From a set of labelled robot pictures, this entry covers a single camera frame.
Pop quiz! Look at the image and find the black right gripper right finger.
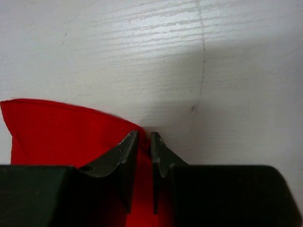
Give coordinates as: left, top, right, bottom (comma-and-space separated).
151, 132, 302, 227

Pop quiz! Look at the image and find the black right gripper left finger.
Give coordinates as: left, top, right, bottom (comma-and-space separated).
0, 130, 139, 227

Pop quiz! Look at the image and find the red t shirt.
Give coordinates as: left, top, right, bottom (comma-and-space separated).
0, 99, 170, 227

